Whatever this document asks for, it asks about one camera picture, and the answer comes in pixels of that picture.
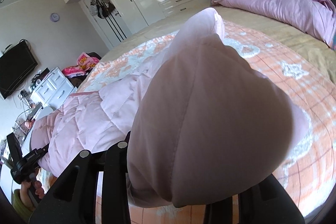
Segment pink quilted coat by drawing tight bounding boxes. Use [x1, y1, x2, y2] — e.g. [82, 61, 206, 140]
[30, 8, 309, 207]

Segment pink patterned clothes pile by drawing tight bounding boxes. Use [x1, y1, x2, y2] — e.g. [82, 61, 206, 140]
[62, 52, 100, 79]

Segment black wall television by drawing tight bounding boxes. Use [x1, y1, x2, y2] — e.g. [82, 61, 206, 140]
[0, 39, 38, 100]

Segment hanging bags on door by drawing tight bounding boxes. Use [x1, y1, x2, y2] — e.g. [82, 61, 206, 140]
[89, 0, 116, 19]

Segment orange plaid bear blanket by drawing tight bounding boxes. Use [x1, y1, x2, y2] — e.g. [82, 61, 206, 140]
[39, 20, 336, 224]

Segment white drawer chest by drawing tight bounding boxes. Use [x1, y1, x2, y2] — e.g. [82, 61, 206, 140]
[30, 67, 77, 110]

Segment round wall clock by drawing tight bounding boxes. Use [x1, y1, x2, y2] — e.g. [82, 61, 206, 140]
[50, 12, 60, 23]

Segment white rounded desk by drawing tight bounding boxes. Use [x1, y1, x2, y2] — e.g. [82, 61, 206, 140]
[1, 106, 54, 203]

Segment left hand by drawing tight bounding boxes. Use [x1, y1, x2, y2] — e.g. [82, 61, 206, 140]
[20, 178, 45, 211]

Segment white door with hooks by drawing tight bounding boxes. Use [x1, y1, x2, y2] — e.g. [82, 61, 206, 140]
[79, 0, 132, 50]

